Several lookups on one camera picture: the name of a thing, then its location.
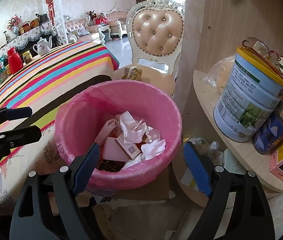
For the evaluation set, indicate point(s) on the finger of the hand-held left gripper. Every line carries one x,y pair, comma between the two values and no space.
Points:
19,133
11,113

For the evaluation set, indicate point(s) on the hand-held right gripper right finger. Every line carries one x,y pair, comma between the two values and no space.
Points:
197,170

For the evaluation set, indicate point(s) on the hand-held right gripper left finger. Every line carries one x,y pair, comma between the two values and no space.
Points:
89,166

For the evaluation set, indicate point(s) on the white card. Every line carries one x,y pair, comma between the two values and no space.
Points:
112,151

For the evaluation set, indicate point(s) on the paper sheet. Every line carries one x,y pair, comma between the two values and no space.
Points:
106,130

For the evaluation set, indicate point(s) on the small carton box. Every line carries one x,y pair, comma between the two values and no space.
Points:
129,148

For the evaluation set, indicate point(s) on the white tissue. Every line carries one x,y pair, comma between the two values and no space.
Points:
152,133
154,148
131,130

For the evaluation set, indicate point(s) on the pink trash bin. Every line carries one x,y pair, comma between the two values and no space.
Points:
144,100

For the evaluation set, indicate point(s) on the clear plastic bag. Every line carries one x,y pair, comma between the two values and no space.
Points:
219,77
204,146

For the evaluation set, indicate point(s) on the floral table cover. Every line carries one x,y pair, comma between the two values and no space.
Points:
11,175

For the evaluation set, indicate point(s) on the white box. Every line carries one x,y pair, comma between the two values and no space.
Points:
232,161

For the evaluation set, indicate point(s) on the red thermos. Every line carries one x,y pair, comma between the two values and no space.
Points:
15,62

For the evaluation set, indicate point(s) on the glass jar dark contents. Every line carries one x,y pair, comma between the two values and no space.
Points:
27,58

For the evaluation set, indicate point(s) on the striped tablecloth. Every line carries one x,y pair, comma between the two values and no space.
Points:
56,72

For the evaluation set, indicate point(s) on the white teapot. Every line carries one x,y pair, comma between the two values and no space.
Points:
42,47

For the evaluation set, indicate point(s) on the lace piano cover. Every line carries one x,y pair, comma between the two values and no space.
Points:
24,38

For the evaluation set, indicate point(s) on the small blue tin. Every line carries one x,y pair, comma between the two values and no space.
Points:
271,135

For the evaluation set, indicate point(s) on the flower vase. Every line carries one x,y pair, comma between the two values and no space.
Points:
15,28

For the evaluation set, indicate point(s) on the large tin can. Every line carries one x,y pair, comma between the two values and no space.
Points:
249,97

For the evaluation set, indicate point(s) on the black handbag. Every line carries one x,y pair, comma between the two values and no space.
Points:
44,18

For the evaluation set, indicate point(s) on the yellowish plastic bag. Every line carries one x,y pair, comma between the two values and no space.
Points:
131,74

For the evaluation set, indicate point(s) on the white carved partition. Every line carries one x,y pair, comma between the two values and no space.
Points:
60,17

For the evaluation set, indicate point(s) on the cream armchair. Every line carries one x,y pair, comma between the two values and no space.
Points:
77,26

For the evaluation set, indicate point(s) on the white side table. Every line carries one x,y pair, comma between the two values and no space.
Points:
105,30

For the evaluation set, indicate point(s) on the dark red plant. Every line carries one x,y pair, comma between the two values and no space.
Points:
91,13

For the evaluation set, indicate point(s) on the red gift box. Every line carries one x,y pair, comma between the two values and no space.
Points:
101,20

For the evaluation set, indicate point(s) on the eyeglasses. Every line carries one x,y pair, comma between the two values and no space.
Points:
259,46

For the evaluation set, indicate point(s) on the cream sofa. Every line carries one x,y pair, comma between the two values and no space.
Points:
116,17

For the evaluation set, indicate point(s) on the cream tufted chair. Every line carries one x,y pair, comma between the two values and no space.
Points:
156,30

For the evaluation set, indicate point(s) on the wooden shelf unit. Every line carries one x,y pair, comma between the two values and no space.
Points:
231,17

